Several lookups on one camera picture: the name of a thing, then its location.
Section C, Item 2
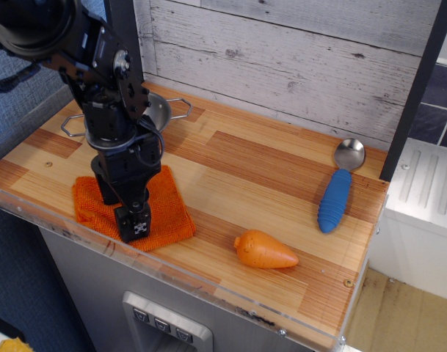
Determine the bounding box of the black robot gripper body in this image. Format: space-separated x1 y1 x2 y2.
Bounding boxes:
91 115 164 213

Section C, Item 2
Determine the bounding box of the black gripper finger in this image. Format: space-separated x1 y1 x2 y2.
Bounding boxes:
114 204 151 243
95 172 120 205

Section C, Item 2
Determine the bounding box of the orange knitted cloth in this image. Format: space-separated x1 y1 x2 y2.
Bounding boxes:
72 166 196 252

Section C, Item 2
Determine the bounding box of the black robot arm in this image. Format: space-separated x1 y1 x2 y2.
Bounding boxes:
0 1 164 242

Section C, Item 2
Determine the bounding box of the clear acrylic table edge guard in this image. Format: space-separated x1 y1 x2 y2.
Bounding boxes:
0 175 388 351

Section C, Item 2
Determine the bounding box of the silver dispenser panel with buttons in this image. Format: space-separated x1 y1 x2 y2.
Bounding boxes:
122 291 214 351

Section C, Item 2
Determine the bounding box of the orange plastic carrot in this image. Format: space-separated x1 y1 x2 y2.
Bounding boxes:
233 230 299 269

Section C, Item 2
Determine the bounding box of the yellow object bottom left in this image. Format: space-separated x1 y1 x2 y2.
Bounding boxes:
0 338 33 352

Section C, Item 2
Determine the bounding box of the white ribbed side counter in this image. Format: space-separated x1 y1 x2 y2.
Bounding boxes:
368 139 447 299

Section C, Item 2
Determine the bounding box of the blue braided cable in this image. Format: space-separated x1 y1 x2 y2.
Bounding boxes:
0 62 43 93

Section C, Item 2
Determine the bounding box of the spoon with blue handle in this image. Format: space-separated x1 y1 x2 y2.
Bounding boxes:
317 139 366 234

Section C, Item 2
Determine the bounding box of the black right vertical post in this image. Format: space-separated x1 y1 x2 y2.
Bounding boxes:
379 0 447 182

